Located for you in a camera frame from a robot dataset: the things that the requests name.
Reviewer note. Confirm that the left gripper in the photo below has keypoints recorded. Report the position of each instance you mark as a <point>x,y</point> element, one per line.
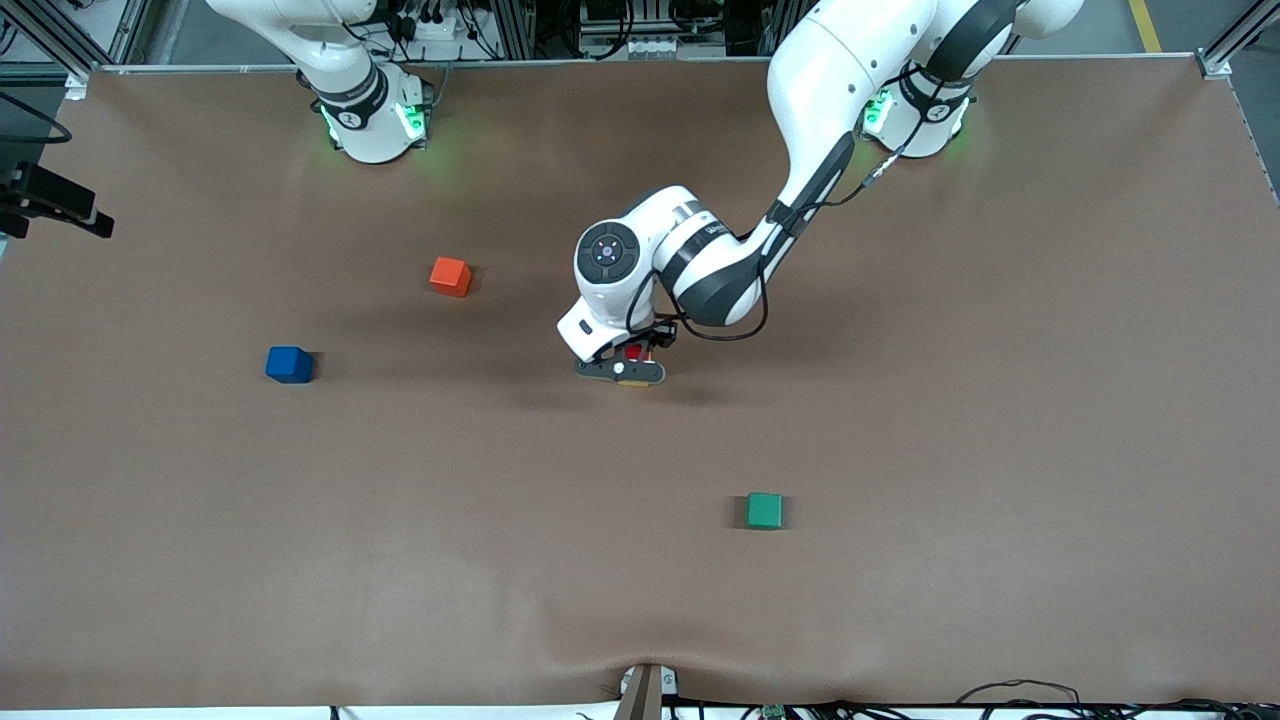
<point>661,335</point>

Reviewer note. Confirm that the red cube block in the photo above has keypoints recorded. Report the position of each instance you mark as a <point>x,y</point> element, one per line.
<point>634,352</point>

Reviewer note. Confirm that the blue cube block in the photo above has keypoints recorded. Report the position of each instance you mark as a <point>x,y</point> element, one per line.
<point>288,365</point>

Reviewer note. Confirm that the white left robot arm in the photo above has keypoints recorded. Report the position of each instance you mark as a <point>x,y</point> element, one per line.
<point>840,80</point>

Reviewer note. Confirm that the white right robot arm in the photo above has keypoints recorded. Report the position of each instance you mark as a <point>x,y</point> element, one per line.
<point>365,120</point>

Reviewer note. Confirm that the orange cube block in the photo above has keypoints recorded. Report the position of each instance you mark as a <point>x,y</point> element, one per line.
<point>449,275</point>

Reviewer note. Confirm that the green cube block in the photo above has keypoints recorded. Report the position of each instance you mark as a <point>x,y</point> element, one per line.
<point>764,510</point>

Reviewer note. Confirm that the white terminal strip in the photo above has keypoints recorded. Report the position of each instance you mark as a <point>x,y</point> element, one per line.
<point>652,46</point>

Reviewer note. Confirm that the vertical aluminium profile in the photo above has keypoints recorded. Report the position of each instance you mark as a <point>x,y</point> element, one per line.
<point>775,20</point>
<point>512,30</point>

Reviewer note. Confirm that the white power strip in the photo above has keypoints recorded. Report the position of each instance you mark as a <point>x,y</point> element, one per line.
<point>437,28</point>

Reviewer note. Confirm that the aluminium frame post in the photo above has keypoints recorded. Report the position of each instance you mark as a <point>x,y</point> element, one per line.
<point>1225,50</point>
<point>50,40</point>

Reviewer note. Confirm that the brown camera mount post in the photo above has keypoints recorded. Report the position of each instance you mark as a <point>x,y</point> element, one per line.
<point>640,700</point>

